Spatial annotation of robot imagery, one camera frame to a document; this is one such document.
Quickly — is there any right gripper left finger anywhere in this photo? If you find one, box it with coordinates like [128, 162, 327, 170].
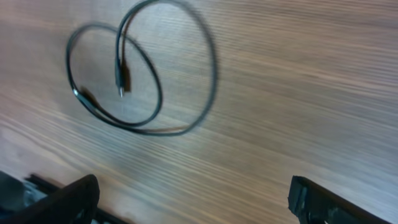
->
[1, 174, 100, 223]

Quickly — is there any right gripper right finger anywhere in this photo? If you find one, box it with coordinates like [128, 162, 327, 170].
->
[288, 175, 388, 224]

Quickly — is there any thin black USB cable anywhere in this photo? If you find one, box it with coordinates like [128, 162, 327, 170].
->
[65, 0, 218, 137]

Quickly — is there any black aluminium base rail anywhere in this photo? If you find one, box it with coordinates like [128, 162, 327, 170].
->
[0, 170, 131, 224]

